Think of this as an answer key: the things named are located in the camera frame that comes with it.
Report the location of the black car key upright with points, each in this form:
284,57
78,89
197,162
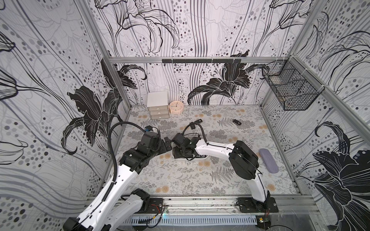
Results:
192,125

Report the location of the white cable duct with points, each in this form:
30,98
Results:
212,220

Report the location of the white mini drawer cabinet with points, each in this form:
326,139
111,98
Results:
157,105

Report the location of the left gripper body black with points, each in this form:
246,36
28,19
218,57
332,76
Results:
159,148

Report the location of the black car key far right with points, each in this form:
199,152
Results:
238,123

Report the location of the black car key vw back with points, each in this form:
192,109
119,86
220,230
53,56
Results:
198,121

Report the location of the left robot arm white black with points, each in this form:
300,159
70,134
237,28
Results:
104,214

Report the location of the white storage tray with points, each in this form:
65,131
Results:
180,156

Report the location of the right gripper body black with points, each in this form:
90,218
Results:
176,146

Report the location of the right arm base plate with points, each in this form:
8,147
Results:
249,205

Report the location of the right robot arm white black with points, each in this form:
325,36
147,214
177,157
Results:
243,160

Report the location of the black wall rail bar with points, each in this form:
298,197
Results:
193,61

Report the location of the purple tray lid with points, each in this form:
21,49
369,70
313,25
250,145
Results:
269,161

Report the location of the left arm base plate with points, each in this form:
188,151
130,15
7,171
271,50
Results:
152,206

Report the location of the pink round alarm clock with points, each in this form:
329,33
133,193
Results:
176,107

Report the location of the black wire wall basket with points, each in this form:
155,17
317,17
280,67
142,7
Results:
291,85

